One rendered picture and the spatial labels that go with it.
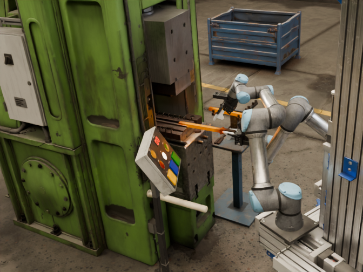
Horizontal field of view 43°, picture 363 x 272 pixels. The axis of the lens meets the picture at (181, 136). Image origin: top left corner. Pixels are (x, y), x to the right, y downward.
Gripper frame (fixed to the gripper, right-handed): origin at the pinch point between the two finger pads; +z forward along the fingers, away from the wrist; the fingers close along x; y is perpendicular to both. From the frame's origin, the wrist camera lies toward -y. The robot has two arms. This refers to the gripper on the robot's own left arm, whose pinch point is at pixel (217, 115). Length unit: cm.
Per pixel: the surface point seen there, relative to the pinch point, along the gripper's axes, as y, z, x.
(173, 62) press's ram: -38.9, -22.8, -11.5
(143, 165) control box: -8, 2, -74
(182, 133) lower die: -13.8, 22.9, -8.7
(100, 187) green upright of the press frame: -42, 80, -44
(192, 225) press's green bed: 26, 85, -15
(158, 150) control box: -10, 2, -58
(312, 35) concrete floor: -27, 142, 541
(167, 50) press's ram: -44, -31, -17
